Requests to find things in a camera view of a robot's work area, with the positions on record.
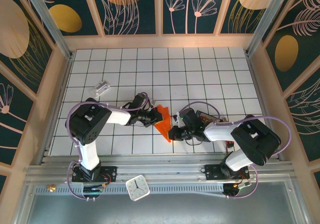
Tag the orange paper sheet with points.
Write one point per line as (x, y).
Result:
(163, 131)

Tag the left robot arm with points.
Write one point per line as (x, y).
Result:
(87, 123)

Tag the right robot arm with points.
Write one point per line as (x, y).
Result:
(255, 138)

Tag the white square clock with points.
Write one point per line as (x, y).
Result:
(137, 187)

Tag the clear plastic small box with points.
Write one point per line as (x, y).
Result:
(100, 87)

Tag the brass knob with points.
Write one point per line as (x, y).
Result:
(51, 187)

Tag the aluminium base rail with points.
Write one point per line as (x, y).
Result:
(162, 170)

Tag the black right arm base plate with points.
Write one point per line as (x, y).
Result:
(212, 171)

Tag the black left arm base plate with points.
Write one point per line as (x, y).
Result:
(110, 174)

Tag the aluminium side rail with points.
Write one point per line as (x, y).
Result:
(266, 108)
(55, 108)

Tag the aluminium corner post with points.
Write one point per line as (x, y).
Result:
(268, 21)
(50, 26)

